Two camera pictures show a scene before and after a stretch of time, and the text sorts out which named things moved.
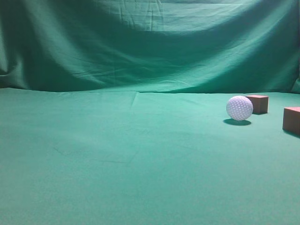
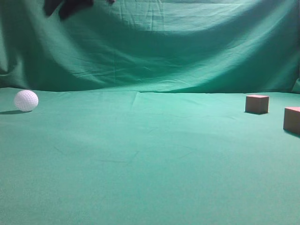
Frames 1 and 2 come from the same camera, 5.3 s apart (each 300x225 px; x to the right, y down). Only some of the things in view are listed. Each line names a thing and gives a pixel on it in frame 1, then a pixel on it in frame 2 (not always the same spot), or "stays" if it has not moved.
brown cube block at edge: (291, 119) stays
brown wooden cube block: (259, 102) stays
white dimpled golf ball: (239, 108) -> (26, 100)
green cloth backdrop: (114, 112) stays
